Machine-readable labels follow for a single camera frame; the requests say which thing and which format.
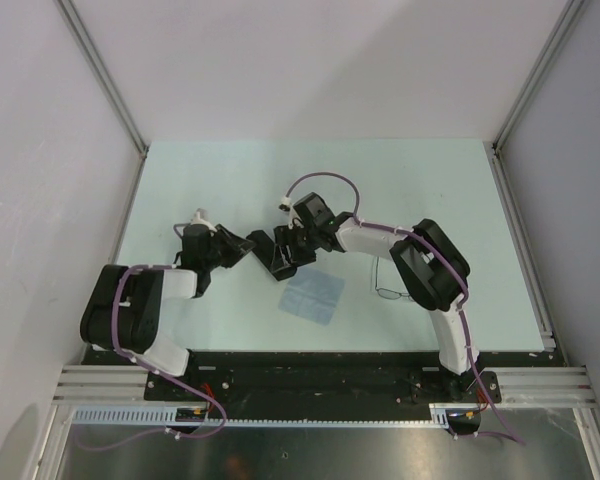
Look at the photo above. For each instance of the black glasses case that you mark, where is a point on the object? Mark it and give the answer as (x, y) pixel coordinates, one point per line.
(270, 256)

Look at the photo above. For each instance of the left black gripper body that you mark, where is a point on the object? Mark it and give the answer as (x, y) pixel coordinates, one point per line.
(210, 260)

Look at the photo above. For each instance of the blue cleaning cloth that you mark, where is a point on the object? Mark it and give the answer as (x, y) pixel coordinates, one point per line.
(312, 295)

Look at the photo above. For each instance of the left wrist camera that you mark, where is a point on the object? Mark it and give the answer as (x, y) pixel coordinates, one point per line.
(200, 217)

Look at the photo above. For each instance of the slotted cable duct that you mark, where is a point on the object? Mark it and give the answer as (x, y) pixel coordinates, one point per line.
(434, 417)

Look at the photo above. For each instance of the thin wire-frame glasses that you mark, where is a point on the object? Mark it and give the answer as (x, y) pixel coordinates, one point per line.
(387, 282)

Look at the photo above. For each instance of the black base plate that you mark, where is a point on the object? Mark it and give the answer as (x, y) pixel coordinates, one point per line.
(327, 386)

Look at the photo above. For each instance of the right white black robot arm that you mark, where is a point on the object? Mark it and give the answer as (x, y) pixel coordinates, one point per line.
(431, 268)

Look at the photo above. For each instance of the left aluminium corner post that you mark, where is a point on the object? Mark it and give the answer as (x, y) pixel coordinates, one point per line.
(91, 53)

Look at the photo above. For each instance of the aluminium front rail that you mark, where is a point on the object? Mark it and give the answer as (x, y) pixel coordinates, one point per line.
(544, 387)

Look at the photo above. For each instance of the aluminium corner post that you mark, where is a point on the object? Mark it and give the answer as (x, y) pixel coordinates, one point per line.
(552, 48)
(91, 53)

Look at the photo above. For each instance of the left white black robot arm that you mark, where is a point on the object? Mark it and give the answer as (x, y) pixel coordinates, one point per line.
(125, 307)

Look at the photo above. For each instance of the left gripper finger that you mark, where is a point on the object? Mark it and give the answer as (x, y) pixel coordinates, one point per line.
(227, 256)
(230, 241)

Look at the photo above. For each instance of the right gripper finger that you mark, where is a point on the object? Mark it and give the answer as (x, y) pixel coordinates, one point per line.
(303, 253)
(285, 245)

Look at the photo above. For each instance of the right aluminium corner post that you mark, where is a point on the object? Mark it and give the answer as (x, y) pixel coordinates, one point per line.
(552, 48)

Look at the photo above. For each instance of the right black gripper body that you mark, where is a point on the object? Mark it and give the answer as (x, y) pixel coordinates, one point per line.
(312, 231)

